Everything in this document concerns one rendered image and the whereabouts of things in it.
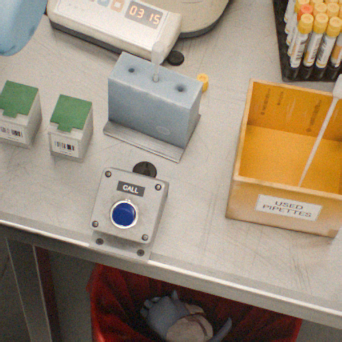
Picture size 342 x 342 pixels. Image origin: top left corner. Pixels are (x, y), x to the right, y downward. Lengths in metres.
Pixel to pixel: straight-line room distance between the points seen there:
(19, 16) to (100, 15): 0.50
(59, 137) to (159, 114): 0.12
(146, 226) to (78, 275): 0.99
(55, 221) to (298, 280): 0.28
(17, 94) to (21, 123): 0.03
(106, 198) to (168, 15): 0.27
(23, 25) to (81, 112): 0.38
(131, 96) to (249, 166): 0.17
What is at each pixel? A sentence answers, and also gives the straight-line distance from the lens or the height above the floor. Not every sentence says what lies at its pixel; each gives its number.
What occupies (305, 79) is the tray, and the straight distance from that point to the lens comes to 1.16.
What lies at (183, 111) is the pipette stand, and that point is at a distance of 1.01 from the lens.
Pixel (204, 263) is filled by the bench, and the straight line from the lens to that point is 1.02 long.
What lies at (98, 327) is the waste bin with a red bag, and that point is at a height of 0.44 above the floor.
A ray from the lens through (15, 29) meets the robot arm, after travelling 0.65.
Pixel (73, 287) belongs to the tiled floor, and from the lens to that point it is 1.95.
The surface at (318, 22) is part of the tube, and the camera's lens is 1.08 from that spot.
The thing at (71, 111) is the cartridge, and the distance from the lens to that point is 1.03.
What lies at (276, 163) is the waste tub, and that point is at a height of 0.88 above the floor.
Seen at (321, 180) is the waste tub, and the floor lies 0.88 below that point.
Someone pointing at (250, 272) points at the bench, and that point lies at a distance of 1.02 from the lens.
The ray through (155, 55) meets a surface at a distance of 0.97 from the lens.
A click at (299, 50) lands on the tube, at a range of 1.11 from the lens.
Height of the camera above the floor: 1.81
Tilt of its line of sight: 61 degrees down
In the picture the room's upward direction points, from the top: 7 degrees clockwise
